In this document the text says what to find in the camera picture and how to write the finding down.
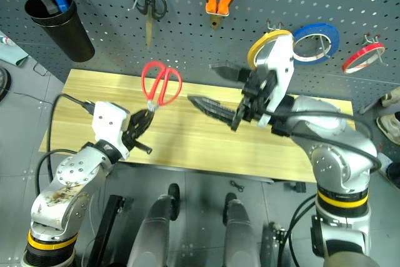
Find metal pliers holder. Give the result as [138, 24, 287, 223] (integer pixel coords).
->
[206, 7, 231, 18]

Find red handled scissors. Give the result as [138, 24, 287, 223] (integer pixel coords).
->
[141, 61, 184, 113]

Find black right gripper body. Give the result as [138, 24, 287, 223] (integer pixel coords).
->
[239, 69, 278, 123]

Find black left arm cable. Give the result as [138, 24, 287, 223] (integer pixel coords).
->
[36, 93, 96, 198]

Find red tape roll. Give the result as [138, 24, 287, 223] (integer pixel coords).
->
[341, 41, 387, 75]

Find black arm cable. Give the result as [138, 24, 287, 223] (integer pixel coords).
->
[267, 109, 383, 174]
[36, 93, 96, 198]

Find small black floor clip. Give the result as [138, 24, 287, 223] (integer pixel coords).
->
[229, 179, 245, 193]

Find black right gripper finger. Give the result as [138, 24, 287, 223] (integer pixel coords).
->
[209, 64, 253, 89]
[187, 94, 244, 132]

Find green white sheet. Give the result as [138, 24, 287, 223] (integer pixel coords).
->
[0, 31, 31, 68]

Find silver left robot leg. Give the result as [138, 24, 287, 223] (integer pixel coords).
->
[126, 183, 183, 267]

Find black handled scissors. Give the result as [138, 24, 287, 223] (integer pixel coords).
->
[131, 0, 168, 50]

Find silver robot leg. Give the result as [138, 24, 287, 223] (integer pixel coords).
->
[126, 183, 183, 267]
[222, 192, 262, 267]

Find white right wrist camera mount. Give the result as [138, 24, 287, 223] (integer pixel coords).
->
[253, 33, 296, 129]

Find silver right robot leg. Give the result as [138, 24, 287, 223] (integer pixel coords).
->
[222, 192, 262, 267]

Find yellow tape roll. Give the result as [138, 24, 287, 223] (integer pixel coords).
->
[247, 29, 293, 70]

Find black round object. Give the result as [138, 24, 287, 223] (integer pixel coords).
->
[0, 66, 13, 103]

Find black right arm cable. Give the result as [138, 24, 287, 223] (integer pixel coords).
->
[267, 109, 383, 174]

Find black cable by torso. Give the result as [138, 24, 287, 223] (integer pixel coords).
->
[286, 193, 317, 267]

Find black cup holder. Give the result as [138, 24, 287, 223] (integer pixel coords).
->
[24, 0, 96, 63]

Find dark shoe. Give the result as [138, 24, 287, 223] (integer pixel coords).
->
[385, 161, 400, 191]

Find black metal frame bar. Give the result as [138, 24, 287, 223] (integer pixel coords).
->
[83, 194, 126, 267]

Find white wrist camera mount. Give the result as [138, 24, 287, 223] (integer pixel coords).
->
[253, 33, 296, 129]
[92, 101, 131, 160]

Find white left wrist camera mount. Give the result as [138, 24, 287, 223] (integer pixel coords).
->
[92, 101, 131, 160]

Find grey pegboard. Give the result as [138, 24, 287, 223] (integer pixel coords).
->
[0, 0, 400, 94]

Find beige shoe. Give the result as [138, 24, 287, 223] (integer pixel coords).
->
[376, 114, 400, 146]
[381, 86, 400, 108]

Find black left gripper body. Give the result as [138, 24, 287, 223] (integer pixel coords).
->
[121, 112, 141, 155]

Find blue tape roll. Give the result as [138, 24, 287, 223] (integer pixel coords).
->
[291, 23, 341, 66]

